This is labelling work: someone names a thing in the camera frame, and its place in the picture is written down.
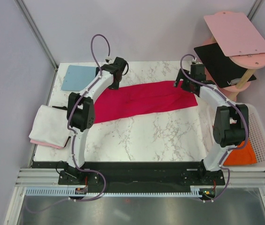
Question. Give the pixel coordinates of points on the black board on shelf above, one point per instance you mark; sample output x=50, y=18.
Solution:
x=219, y=66

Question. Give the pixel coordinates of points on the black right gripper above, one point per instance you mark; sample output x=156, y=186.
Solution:
x=180, y=76

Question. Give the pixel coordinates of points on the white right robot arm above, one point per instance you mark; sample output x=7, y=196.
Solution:
x=231, y=123

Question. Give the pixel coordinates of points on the white slotted cable duct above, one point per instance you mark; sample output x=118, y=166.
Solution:
x=82, y=192

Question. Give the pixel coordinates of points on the white folded t shirt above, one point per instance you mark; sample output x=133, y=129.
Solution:
x=50, y=126

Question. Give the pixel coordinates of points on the magenta t shirt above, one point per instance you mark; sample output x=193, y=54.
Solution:
x=140, y=99

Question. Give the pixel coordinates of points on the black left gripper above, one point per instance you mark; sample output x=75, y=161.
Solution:
x=114, y=86

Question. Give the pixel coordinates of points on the pink folded t shirt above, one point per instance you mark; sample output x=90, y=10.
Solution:
x=45, y=144

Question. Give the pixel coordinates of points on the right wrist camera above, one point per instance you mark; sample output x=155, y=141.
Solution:
x=197, y=71

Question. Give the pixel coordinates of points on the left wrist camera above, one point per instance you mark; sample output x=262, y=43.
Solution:
x=120, y=63

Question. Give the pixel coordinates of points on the pink tiered shelf stand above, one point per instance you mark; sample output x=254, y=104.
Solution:
x=241, y=42

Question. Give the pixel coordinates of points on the orange t shirt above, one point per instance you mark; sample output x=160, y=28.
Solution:
x=245, y=156

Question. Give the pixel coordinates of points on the white plastic basket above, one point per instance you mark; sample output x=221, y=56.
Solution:
x=257, y=140

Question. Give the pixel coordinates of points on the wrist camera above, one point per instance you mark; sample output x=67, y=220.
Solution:
x=120, y=63
x=197, y=71

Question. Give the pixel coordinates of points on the light blue mat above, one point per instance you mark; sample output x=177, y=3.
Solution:
x=78, y=77

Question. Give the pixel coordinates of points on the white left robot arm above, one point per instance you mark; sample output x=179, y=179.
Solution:
x=81, y=112

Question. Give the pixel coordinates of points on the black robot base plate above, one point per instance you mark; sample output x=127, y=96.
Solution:
x=139, y=176

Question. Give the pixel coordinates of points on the aluminium frame rails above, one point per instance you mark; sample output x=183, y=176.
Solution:
x=35, y=177

